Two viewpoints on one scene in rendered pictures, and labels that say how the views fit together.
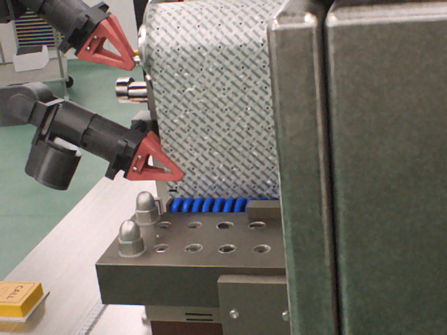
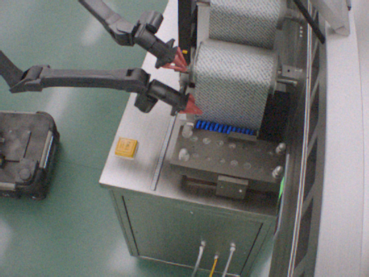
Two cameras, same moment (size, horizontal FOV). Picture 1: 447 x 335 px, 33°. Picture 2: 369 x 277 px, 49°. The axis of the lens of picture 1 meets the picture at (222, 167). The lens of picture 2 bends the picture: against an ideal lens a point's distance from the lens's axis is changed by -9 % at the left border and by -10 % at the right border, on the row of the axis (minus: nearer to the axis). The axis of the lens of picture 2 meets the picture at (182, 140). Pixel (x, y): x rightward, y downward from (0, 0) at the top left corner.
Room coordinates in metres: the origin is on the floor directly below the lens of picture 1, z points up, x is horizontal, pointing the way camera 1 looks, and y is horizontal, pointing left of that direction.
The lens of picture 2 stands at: (0.10, 0.17, 2.30)
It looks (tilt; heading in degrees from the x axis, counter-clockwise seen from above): 56 degrees down; 358
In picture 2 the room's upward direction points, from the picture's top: straight up
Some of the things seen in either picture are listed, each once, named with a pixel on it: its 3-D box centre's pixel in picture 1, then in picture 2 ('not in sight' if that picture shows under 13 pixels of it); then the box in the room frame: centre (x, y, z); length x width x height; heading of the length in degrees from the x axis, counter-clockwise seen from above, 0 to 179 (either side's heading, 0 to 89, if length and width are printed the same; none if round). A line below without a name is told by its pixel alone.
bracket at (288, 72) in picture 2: not in sight; (290, 72); (1.03, -0.22, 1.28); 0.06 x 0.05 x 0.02; 75
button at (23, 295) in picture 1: (11, 298); (126, 147); (1.01, 0.34, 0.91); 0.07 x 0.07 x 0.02; 75
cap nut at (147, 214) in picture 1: (146, 206); (187, 129); (0.98, 0.11, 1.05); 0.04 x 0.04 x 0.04
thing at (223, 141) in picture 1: (241, 151); (228, 111); (1.02, -0.03, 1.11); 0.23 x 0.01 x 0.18; 75
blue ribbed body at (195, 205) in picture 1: (244, 209); (226, 129); (0.99, -0.02, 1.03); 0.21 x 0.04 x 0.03; 75
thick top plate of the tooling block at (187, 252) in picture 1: (261, 257); (232, 159); (0.89, -0.04, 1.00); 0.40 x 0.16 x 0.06; 75
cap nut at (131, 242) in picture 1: (130, 236); (184, 153); (0.89, 0.13, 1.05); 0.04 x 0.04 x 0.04
